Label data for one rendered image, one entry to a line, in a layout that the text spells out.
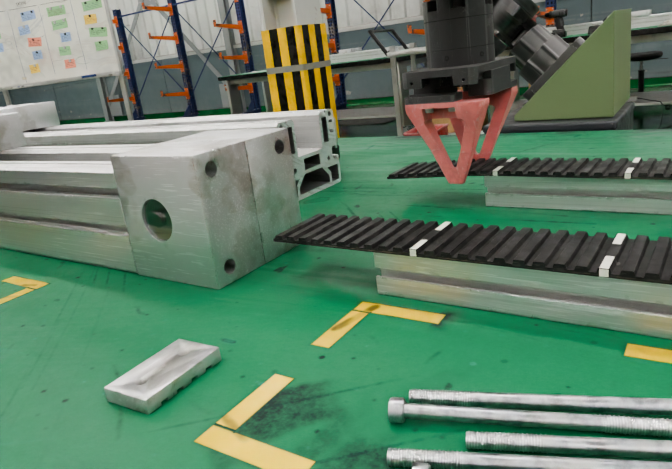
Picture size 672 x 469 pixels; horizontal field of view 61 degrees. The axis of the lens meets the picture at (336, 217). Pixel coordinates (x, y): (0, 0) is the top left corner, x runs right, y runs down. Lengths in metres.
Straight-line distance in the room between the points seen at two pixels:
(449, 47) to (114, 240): 0.31
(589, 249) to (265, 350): 0.18
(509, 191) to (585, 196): 0.06
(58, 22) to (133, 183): 6.07
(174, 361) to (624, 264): 0.23
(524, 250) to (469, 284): 0.04
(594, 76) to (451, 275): 0.65
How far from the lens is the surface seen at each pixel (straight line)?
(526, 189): 0.51
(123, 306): 0.42
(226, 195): 0.40
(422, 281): 0.34
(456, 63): 0.49
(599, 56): 0.94
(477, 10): 0.50
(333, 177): 0.67
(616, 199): 0.49
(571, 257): 0.31
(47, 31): 6.58
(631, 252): 0.32
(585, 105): 0.95
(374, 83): 9.25
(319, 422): 0.26
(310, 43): 3.90
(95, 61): 6.28
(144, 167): 0.42
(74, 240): 0.53
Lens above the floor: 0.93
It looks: 16 degrees down
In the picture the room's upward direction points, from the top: 8 degrees counter-clockwise
